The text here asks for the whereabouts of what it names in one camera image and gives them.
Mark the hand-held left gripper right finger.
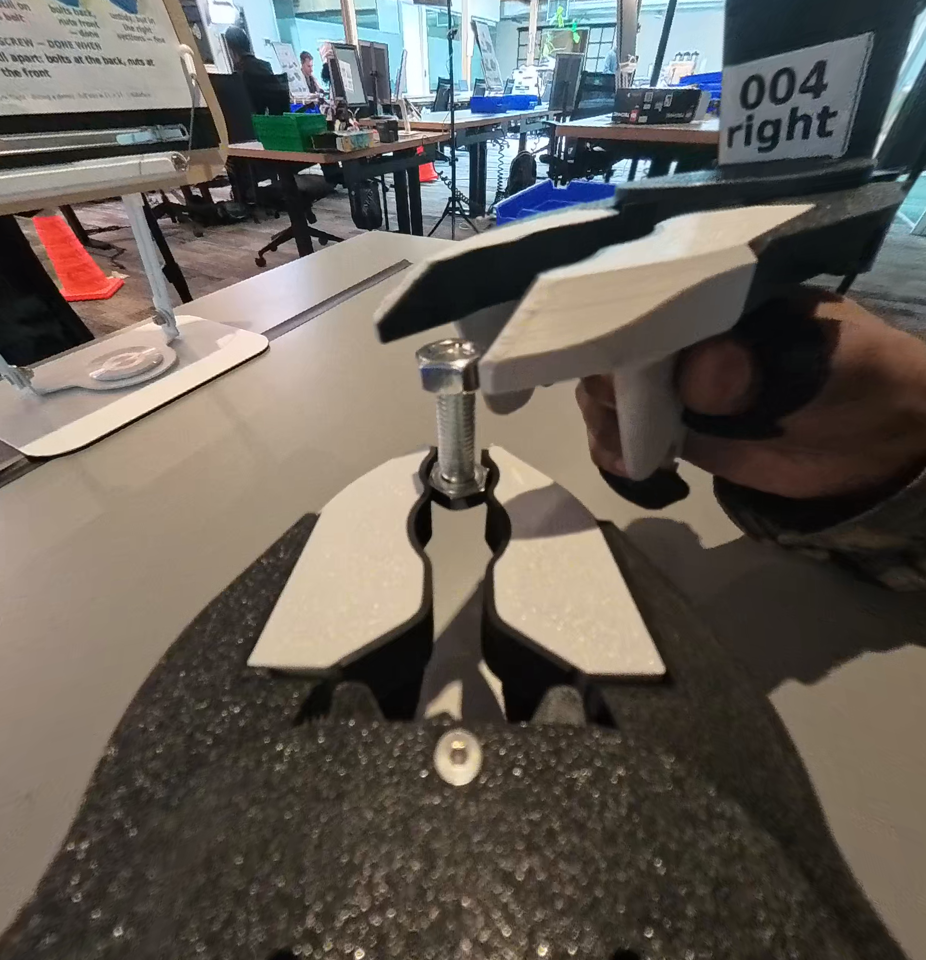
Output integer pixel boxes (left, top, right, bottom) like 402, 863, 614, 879
484, 444, 668, 682

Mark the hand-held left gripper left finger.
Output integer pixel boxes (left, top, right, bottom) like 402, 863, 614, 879
247, 442, 439, 672

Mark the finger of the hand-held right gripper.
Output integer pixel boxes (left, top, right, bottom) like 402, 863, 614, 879
374, 206, 660, 348
478, 202, 816, 483

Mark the large silver hex nut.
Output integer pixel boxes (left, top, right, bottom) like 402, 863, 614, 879
425, 468, 501, 511

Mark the large silver hex bolt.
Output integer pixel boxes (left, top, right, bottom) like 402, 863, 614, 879
416, 339, 485, 489

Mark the person's right hand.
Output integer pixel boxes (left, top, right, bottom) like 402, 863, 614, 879
575, 288, 926, 500

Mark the light stand tripod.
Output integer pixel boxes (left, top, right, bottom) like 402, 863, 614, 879
425, 0, 482, 241

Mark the black printed carton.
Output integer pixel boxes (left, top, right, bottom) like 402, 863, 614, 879
613, 86, 711, 125

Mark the brown office desk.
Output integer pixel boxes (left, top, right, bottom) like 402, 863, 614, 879
226, 127, 452, 260
545, 116, 726, 185

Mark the light wood office desk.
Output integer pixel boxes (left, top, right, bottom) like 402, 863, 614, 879
403, 108, 561, 219

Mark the black office chair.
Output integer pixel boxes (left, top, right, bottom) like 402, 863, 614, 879
254, 172, 344, 267

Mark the dark upright monitor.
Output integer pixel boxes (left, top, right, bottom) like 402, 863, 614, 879
549, 52, 587, 114

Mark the black computer monitor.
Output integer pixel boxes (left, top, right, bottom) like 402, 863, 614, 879
358, 41, 394, 110

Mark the monitor showing white page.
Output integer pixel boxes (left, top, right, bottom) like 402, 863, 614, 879
328, 41, 370, 110

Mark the green plastic bin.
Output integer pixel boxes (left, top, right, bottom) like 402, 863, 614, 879
251, 112, 329, 153

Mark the white metal stand base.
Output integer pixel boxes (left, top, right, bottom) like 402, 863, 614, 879
0, 195, 270, 459

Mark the printed instruction sheet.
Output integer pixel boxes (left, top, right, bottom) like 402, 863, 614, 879
0, 0, 197, 117

